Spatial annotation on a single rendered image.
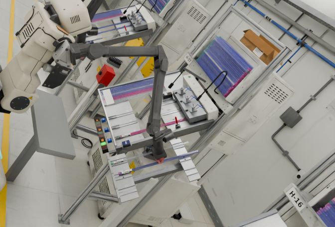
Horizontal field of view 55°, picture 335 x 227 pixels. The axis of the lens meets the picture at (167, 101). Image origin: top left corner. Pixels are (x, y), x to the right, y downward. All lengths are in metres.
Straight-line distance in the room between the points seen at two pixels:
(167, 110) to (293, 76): 1.92
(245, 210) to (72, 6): 2.80
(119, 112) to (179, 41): 1.42
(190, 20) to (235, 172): 1.80
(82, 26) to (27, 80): 0.42
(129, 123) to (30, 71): 0.80
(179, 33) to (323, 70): 1.57
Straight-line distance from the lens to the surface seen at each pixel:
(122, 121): 2.37
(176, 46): 3.61
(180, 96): 2.44
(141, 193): 2.09
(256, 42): 2.80
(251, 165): 3.82
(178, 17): 3.47
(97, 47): 1.71
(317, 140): 3.54
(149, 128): 1.81
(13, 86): 1.95
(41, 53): 1.85
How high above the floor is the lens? 1.80
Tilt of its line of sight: 18 degrees down
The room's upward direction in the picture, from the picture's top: 41 degrees clockwise
